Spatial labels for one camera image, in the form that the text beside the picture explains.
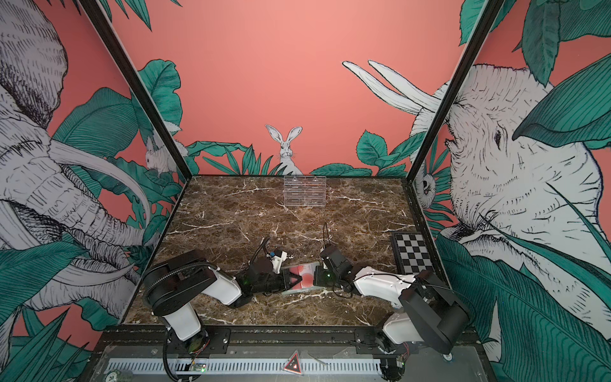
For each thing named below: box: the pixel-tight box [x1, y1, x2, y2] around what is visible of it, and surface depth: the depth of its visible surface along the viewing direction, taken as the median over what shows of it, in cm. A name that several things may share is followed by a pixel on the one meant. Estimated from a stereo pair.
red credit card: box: [289, 264, 316, 290], surface depth 90 cm
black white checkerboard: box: [391, 231, 436, 275], surface depth 93 cm
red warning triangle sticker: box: [282, 348, 304, 375], surface depth 71 cm
